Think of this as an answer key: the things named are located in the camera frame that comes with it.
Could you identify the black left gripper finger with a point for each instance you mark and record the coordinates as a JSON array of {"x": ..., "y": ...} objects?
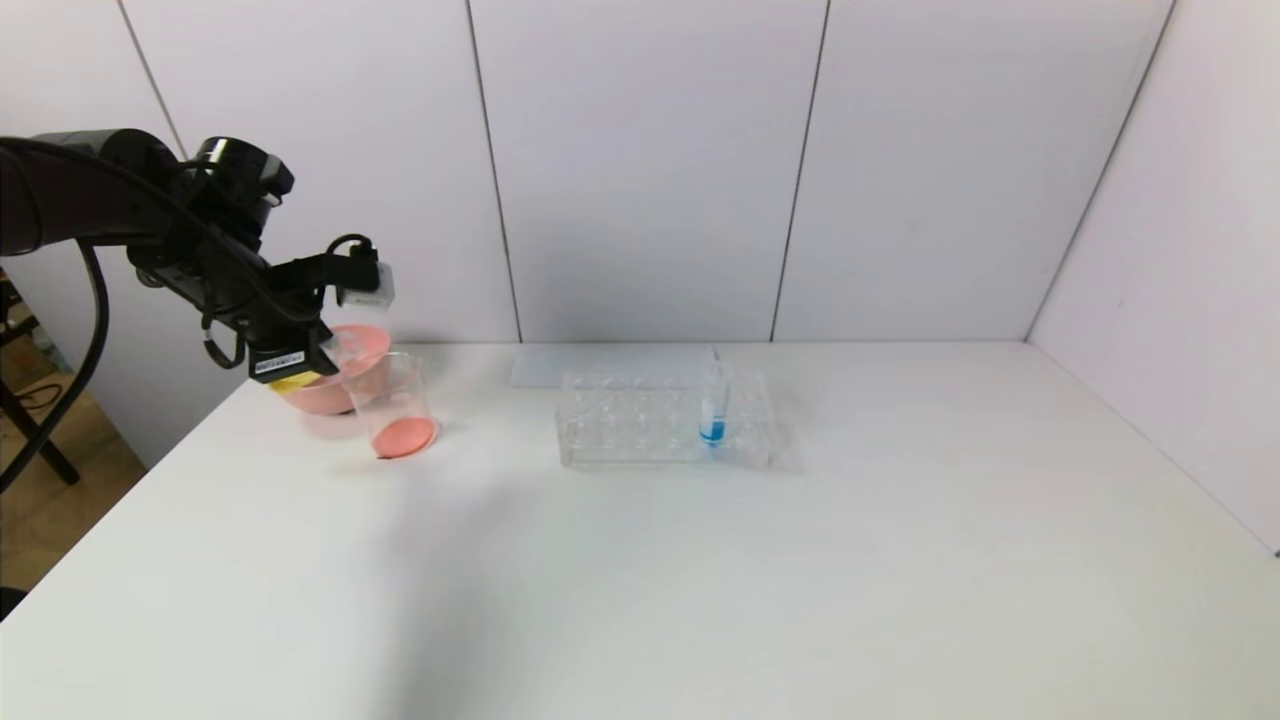
[{"x": 322, "y": 355}]

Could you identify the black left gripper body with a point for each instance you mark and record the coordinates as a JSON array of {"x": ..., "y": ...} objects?
[{"x": 283, "y": 362}]

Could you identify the test tube with yellow pigment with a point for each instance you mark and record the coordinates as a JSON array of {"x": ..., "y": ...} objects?
[{"x": 295, "y": 384}]

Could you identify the clear glass beaker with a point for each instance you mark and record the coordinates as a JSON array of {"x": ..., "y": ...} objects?
[{"x": 405, "y": 437}]

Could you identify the clear acrylic test tube rack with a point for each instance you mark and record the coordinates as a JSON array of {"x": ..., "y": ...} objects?
[{"x": 640, "y": 425}]

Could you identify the test tube with blue pigment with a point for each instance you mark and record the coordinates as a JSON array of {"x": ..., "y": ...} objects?
[{"x": 712, "y": 433}]

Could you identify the pink plastic bowl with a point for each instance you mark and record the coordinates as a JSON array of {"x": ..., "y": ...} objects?
[{"x": 320, "y": 398}]

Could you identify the flat white slab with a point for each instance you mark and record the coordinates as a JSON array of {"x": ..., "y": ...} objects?
[{"x": 560, "y": 366}]

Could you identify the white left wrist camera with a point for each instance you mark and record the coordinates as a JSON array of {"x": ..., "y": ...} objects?
[{"x": 368, "y": 290}]

